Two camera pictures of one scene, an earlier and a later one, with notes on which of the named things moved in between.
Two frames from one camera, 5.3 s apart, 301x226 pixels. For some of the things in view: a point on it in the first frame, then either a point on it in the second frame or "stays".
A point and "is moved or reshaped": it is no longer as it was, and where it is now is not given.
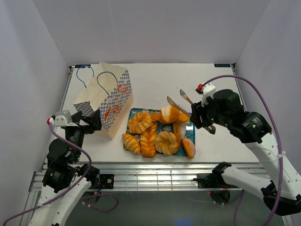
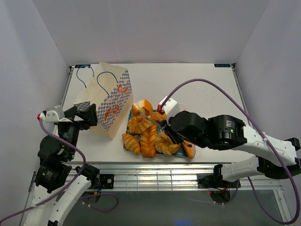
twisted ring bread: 139,122 stays
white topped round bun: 169,114 is moved or reshaped
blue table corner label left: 82,66 stays
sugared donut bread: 166,142 stays
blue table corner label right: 222,65 stays
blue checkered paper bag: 109,91 stays
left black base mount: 107,181 stays
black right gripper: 197,110 -> 169,118
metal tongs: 209,128 is moved or reshaped
